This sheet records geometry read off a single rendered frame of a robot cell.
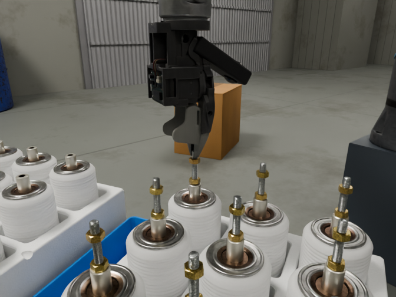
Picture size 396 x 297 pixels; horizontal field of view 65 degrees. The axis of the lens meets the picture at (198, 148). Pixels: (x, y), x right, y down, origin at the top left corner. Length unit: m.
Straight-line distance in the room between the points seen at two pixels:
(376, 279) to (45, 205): 0.57
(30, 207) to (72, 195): 0.11
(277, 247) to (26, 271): 0.42
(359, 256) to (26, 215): 0.54
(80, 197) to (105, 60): 2.97
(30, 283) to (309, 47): 5.67
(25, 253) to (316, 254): 0.47
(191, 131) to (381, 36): 7.21
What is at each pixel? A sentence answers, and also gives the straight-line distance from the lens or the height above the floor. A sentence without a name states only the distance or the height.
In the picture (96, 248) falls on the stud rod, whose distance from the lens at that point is 0.37.
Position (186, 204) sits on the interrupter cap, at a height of 0.25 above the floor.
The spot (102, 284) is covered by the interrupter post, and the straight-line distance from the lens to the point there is 0.39.
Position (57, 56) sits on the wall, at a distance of 3.49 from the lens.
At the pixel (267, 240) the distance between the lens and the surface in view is 0.50.
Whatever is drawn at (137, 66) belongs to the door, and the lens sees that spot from 3.80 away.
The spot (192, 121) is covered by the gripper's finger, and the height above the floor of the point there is 0.40.
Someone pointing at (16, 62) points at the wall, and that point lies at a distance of 3.40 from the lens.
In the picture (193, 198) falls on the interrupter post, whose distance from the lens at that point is 0.55.
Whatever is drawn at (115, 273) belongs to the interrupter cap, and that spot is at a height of 0.25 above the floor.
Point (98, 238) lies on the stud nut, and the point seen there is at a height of 0.32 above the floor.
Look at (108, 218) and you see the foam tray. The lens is 0.75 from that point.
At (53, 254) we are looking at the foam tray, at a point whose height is 0.15.
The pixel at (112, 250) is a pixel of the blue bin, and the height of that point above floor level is 0.08.
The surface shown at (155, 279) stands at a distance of 0.47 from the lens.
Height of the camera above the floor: 0.52
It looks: 20 degrees down
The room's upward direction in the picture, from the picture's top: straight up
